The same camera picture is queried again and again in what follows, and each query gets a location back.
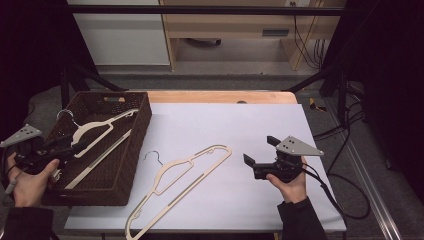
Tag dark object under desk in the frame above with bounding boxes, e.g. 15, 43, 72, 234
184, 37, 223, 48

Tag white power socket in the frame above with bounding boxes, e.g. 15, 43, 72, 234
284, 0, 312, 8

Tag white cabinet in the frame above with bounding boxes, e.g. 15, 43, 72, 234
66, 0, 171, 67

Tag cream clothes hanger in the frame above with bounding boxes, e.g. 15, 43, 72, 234
124, 144, 233, 240
55, 108, 140, 191

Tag beige desk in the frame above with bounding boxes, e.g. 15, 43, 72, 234
159, 0, 348, 72

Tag grey cable plug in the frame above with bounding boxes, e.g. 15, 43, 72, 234
3, 166, 26, 196

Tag black curtain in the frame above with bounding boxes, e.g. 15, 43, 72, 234
0, 0, 98, 141
321, 0, 424, 194

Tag black frame bar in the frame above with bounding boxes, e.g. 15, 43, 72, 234
66, 4, 348, 17

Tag white table sheet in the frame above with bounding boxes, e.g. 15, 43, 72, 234
64, 102, 347, 233

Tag metal floor rail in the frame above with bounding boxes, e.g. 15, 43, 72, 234
324, 98, 405, 240

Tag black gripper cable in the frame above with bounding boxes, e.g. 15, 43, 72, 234
301, 163, 372, 221

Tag person's right hand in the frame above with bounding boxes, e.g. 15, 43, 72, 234
265, 156, 308, 205

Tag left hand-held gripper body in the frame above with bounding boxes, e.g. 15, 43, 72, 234
0, 123, 62, 175

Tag yellow black tool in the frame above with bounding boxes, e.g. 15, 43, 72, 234
308, 97, 328, 113

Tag brown woven basket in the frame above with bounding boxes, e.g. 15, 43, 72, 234
40, 90, 153, 207

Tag black metal stand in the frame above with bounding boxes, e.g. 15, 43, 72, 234
284, 63, 350, 128
59, 63, 129, 109

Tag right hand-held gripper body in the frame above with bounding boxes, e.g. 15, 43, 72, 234
253, 135, 324, 184

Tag black floor cables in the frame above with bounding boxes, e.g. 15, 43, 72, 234
313, 99, 367, 142

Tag person's left hand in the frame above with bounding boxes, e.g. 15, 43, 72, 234
6, 151, 61, 208

